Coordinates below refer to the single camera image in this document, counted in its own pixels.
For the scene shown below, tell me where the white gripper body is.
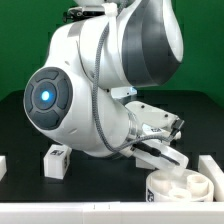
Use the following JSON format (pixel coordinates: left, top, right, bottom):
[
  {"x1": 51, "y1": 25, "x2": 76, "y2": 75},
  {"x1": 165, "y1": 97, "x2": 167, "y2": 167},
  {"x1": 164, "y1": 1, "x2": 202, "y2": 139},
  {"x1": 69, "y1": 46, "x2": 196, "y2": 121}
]
[{"x1": 125, "y1": 101, "x2": 189, "y2": 176}]

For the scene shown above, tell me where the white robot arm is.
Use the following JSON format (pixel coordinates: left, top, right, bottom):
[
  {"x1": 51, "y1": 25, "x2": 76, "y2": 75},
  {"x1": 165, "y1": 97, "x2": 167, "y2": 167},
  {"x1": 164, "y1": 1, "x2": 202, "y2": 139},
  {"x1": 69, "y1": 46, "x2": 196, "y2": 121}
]
[{"x1": 24, "y1": 0, "x2": 188, "y2": 175}]

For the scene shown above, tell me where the white right barrier block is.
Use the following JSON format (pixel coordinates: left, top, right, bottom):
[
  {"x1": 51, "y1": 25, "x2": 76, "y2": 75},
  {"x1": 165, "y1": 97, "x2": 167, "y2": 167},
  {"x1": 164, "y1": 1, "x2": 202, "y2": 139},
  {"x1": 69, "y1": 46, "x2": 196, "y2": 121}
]
[{"x1": 198, "y1": 155, "x2": 224, "y2": 202}]

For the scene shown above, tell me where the white barrier block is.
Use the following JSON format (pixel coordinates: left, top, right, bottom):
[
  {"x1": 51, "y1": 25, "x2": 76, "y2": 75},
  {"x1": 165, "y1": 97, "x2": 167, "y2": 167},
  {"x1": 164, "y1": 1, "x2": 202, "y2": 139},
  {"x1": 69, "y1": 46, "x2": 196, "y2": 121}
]
[
  {"x1": 0, "y1": 156, "x2": 7, "y2": 181},
  {"x1": 198, "y1": 155, "x2": 224, "y2": 202}
]

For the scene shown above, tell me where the white left barrier block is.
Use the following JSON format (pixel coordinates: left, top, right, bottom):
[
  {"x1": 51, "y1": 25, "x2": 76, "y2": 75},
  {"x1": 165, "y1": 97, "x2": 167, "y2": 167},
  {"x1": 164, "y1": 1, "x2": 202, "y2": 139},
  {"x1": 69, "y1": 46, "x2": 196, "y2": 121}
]
[{"x1": 0, "y1": 156, "x2": 7, "y2": 181}]

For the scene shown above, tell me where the black cable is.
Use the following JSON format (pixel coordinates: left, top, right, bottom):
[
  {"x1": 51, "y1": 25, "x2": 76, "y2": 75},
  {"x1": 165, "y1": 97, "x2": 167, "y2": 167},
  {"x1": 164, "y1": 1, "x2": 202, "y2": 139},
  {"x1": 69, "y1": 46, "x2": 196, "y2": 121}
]
[{"x1": 91, "y1": 23, "x2": 185, "y2": 167}]

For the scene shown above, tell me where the white front barrier wall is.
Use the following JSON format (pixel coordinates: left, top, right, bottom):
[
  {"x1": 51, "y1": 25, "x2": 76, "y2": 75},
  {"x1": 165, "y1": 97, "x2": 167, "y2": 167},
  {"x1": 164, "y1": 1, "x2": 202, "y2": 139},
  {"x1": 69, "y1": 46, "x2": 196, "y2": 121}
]
[{"x1": 0, "y1": 202, "x2": 224, "y2": 224}]

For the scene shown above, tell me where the black camera on stand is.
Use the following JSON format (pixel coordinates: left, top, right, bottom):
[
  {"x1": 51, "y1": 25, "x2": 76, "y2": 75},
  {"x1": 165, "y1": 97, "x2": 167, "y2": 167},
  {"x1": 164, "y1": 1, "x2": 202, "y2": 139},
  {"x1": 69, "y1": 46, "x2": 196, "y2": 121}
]
[{"x1": 63, "y1": 6, "x2": 105, "y2": 23}]

